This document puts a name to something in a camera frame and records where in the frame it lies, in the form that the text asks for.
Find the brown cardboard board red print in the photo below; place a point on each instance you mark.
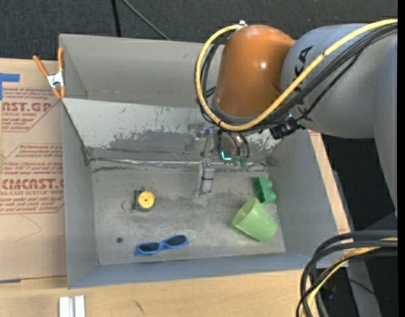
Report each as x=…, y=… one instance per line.
x=31, y=163

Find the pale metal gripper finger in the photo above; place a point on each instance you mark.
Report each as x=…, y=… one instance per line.
x=205, y=140
x=207, y=180

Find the blue sunglasses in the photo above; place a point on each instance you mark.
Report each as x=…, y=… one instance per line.
x=163, y=244

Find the light green plastic cup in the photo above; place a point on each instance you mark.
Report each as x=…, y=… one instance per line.
x=255, y=221

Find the grey metal bin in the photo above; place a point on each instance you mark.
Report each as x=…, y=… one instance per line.
x=189, y=216

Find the dark green toy block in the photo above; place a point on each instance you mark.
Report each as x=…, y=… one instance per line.
x=263, y=188

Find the yellow and black tape measure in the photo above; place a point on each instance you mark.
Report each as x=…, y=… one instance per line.
x=145, y=200

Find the black cylinder on white bracket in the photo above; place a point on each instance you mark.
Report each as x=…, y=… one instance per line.
x=283, y=129

